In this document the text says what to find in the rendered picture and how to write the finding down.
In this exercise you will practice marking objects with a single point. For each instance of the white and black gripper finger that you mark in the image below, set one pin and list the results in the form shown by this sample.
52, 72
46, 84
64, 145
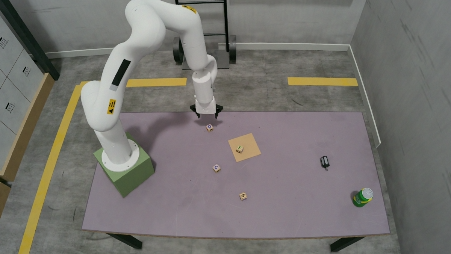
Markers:
218, 109
192, 107

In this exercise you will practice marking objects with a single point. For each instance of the tan square mat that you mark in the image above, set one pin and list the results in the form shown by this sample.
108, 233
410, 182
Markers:
250, 147

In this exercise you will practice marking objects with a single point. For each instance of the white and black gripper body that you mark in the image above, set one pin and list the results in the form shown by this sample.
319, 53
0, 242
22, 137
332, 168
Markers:
206, 108

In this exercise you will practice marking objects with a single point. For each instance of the green drink can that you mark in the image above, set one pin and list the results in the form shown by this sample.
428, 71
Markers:
363, 197

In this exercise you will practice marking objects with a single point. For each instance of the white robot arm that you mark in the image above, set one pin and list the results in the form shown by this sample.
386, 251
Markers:
102, 100

